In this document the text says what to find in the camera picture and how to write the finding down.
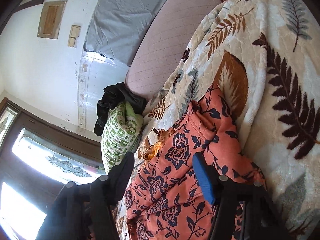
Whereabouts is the black garment on pillow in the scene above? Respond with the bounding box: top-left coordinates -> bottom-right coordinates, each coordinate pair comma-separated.
93,82 -> 147,136

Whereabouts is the stained glass window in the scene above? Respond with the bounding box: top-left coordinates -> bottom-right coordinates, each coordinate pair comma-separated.
1,101 -> 105,239

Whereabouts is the pink quilted bolster cushion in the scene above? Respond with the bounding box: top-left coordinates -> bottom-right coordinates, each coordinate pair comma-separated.
125,0 -> 221,100

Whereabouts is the beige wall switch plate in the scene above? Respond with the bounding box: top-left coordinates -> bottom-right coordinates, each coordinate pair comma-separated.
67,25 -> 81,48

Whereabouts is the dark wooden door frame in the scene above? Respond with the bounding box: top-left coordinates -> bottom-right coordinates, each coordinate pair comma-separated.
1,98 -> 105,213

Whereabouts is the leaf-pattern fleece blanket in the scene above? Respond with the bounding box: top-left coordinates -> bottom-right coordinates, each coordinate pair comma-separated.
116,0 -> 319,239

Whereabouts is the green white patterned pillow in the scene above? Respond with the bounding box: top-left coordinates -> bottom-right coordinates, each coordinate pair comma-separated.
101,102 -> 143,173

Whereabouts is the wooden wall panel plaque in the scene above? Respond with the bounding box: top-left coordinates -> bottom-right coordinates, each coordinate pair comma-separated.
37,0 -> 67,40

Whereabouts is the orange floral garment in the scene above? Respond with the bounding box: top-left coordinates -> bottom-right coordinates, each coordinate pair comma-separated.
125,85 -> 265,239

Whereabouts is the grey pillow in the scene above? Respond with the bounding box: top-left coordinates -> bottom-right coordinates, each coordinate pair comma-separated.
84,0 -> 167,66

